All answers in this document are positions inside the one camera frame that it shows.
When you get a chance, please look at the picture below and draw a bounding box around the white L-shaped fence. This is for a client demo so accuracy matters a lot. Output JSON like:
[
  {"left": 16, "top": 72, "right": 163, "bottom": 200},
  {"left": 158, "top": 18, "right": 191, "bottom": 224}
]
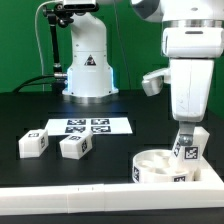
[{"left": 0, "top": 160, "right": 224, "bottom": 216}]

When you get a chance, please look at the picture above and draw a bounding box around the white marker sheet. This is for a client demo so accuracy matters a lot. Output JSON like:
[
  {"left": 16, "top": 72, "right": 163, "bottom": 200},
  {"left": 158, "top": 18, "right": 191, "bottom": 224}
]
[{"left": 45, "top": 117, "right": 132, "bottom": 136}]

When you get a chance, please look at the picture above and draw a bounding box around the black cable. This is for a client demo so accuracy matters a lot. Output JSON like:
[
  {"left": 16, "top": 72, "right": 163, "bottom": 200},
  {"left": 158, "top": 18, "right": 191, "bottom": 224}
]
[{"left": 12, "top": 74, "right": 68, "bottom": 93}]

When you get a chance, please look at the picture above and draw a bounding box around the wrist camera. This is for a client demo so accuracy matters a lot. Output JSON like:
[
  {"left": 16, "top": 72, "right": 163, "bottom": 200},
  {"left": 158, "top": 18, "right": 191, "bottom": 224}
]
[{"left": 142, "top": 68, "right": 171, "bottom": 96}]

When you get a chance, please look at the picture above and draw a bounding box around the white round stool seat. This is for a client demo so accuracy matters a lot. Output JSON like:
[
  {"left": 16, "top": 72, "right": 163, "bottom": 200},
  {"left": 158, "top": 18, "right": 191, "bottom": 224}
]
[{"left": 132, "top": 149, "right": 193, "bottom": 183}]

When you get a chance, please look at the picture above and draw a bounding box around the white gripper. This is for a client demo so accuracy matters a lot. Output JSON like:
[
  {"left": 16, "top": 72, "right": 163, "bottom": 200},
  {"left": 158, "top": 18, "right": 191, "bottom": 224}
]
[{"left": 170, "top": 59, "right": 214, "bottom": 146}]

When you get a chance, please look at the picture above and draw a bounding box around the white cable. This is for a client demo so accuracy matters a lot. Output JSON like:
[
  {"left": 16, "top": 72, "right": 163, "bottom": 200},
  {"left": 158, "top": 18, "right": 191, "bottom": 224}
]
[{"left": 34, "top": 0, "right": 64, "bottom": 92}]

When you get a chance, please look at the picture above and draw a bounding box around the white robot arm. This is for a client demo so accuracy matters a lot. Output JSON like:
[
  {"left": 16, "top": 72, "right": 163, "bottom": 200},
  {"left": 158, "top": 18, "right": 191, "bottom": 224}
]
[{"left": 63, "top": 0, "right": 224, "bottom": 146}]

